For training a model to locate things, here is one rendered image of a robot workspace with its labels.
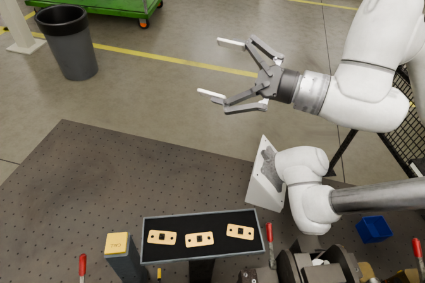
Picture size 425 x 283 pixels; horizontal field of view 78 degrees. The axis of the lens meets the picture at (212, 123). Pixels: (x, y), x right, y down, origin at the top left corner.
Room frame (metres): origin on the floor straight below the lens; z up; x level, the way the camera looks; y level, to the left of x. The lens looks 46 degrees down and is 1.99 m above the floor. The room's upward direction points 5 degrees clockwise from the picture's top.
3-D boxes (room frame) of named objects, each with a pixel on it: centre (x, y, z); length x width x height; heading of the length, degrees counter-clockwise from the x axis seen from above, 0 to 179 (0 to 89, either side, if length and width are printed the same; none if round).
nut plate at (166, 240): (0.30, 0.13, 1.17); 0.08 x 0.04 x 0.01; 89
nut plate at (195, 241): (0.30, 0.01, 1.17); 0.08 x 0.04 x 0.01; 101
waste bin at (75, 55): (2.64, 1.67, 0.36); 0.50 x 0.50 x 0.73
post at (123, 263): (0.27, 0.26, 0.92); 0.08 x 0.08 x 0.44; 10
